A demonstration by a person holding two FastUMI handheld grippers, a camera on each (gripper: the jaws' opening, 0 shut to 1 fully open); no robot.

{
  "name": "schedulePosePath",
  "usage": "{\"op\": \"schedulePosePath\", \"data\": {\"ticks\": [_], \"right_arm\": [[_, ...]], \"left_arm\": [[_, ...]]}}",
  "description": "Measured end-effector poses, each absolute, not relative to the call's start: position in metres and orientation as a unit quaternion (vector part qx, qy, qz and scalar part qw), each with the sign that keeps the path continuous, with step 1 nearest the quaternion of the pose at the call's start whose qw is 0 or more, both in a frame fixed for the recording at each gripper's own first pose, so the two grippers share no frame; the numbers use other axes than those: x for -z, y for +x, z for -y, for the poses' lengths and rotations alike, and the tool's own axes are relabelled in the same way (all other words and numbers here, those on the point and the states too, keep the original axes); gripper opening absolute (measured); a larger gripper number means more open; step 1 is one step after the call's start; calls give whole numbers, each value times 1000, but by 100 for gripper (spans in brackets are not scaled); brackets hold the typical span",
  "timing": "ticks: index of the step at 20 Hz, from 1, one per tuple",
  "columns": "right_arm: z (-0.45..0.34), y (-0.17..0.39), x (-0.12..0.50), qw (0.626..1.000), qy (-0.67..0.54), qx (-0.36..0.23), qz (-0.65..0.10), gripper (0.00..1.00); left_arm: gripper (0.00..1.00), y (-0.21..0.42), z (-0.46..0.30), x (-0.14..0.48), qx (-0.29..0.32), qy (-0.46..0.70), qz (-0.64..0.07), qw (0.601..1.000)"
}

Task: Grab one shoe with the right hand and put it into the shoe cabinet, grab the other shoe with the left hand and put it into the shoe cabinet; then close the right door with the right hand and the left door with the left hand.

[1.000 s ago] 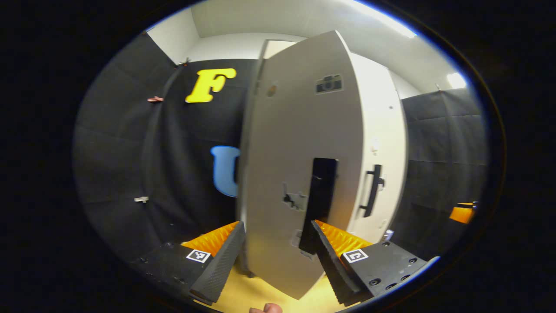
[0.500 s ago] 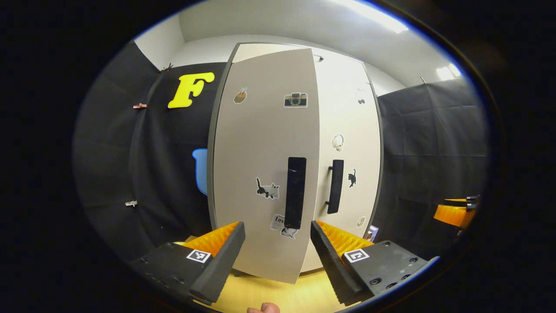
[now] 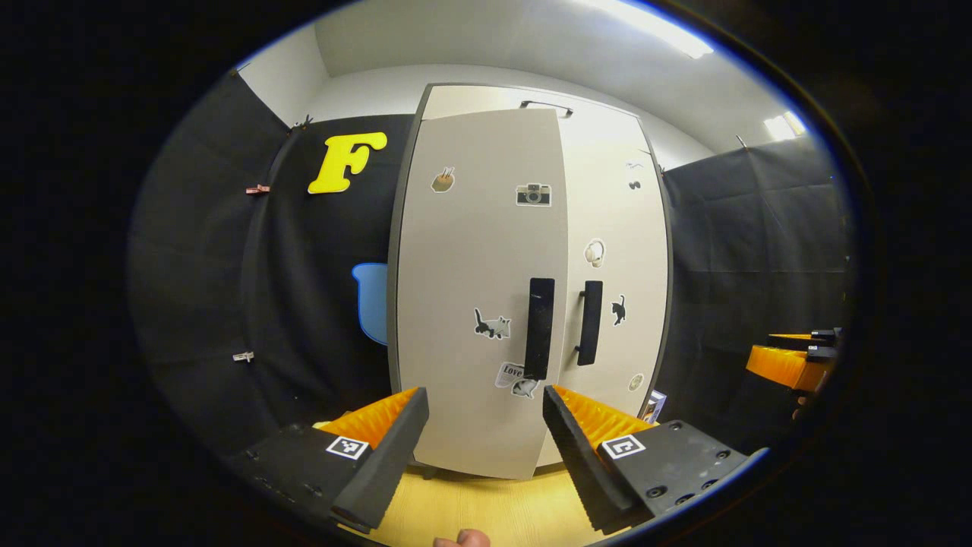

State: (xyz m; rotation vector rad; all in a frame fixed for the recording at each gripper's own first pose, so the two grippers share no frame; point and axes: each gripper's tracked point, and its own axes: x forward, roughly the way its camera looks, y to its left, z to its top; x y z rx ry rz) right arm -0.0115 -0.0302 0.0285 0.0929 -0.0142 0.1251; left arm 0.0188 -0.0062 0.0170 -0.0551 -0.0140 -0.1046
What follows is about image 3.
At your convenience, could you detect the white shoe cabinet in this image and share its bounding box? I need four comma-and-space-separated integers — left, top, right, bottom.
386, 82, 677, 479

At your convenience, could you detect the small ceiling light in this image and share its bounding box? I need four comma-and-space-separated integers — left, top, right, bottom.
763, 110, 807, 141

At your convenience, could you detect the black door handle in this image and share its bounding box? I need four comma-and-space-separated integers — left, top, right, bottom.
524, 277, 556, 381
575, 280, 604, 367

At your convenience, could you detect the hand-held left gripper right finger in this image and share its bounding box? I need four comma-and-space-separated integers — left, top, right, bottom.
542, 384, 753, 535

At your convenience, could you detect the white shoe cabinet door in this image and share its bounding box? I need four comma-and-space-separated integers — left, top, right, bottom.
535, 125, 671, 468
395, 108, 570, 481

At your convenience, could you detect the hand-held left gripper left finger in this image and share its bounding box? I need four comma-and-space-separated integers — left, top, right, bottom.
228, 387, 430, 534

